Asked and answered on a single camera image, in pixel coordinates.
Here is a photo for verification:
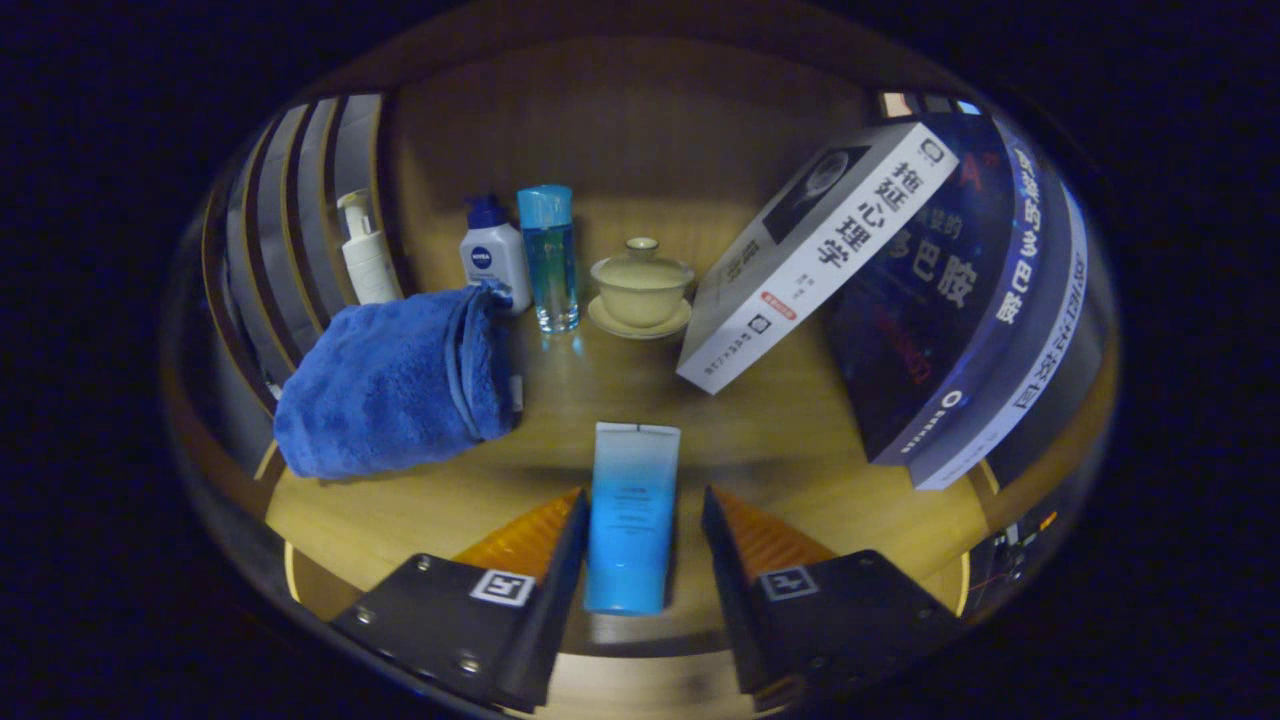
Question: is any black device with orange part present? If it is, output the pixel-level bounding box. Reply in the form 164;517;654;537
1000;508;1061;561

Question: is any dark blue book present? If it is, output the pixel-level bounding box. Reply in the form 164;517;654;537
825;112;1046;466

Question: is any beige lidded teacup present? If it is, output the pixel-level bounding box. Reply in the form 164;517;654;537
590;237;696;329

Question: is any white lotion bottle blue cap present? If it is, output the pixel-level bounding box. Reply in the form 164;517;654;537
459;194;533;316

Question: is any white book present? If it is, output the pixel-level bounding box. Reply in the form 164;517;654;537
676;122;959;396

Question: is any beige saucer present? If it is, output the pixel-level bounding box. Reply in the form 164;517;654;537
587;296;693;341

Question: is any wooden countertop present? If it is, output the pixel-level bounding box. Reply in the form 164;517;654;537
262;195;1001;651

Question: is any white pump bottle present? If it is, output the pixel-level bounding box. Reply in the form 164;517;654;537
336;189;403;306

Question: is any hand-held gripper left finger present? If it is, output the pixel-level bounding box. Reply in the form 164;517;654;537
328;486;593;713

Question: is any blue cosmetic tube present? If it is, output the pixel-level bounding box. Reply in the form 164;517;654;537
583;421;682;615

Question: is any clear blue bottle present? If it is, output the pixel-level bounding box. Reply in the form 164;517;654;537
516;185;581;334

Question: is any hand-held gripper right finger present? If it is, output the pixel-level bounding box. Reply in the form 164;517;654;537
699;485;968;715

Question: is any light grey book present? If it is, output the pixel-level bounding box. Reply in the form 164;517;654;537
905;180;1091;493

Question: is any wooden cabinet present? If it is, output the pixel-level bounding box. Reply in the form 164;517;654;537
170;20;1116;701

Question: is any blue rolled towel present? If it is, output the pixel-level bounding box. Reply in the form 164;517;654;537
273;280;521;481

